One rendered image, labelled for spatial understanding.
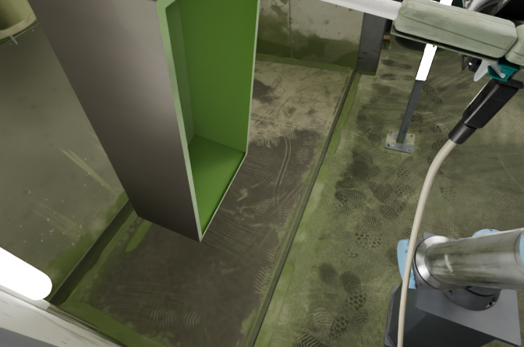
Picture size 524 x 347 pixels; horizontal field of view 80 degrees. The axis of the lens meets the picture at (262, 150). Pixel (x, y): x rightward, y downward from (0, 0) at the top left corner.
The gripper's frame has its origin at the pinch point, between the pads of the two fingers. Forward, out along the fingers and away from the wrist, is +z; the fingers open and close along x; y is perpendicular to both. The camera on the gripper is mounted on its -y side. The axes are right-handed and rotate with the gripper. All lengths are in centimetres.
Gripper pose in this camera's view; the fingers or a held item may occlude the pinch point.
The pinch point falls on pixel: (519, 70)
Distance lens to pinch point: 59.2
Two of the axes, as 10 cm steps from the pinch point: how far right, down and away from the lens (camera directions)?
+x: -9.4, -3.2, 1.4
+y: -1.0, 6.1, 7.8
